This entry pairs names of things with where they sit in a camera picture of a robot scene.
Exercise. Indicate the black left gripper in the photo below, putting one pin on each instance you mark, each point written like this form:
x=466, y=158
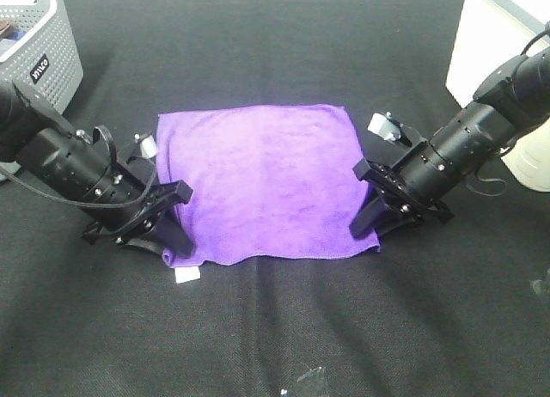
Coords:
x=126, y=202

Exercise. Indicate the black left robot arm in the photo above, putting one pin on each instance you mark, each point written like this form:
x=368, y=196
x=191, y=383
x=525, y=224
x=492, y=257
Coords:
x=58, y=165

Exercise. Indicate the clear tape piece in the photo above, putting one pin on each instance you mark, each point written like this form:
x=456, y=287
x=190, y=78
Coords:
x=541, y=286
x=313, y=383

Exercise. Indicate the white plastic bin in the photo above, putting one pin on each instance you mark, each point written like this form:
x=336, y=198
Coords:
x=489, y=33

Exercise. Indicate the purple microfiber towel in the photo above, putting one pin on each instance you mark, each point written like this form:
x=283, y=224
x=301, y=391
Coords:
x=272, y=181

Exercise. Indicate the grey perforated plastic basket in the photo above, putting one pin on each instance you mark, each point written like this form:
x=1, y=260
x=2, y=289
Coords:
x=40, y=73

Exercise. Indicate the folded cloths in basket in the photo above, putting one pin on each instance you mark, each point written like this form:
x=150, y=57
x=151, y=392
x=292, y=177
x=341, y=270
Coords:
x=9, y=35

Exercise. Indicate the clear tape piece right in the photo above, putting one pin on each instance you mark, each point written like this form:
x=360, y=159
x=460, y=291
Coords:
x=541, y=286

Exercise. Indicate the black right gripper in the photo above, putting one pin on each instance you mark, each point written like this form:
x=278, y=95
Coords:
x=406, y=191

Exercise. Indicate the black table cloth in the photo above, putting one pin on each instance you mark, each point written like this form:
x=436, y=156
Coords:
x=442, y=310

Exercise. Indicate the clear tape piece front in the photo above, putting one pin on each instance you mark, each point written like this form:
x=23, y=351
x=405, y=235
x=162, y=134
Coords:
x=313, y=383

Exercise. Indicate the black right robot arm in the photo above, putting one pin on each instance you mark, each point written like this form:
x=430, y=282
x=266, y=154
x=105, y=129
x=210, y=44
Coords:
x=510, y=103

